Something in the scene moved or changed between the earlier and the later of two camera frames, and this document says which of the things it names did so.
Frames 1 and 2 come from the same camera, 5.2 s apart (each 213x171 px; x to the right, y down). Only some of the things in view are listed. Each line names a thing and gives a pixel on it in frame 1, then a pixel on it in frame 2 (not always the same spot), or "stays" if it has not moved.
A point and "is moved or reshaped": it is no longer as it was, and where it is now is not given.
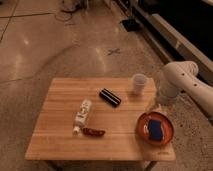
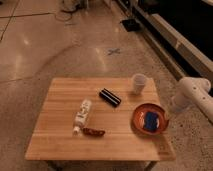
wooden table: [95, 119] stays
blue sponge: [155, 130] → [150, 120]
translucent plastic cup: [139, 83] stays
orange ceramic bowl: [143, 124] is moved or reshaped
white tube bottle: [82, 116] stays
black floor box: [130, 25] stays
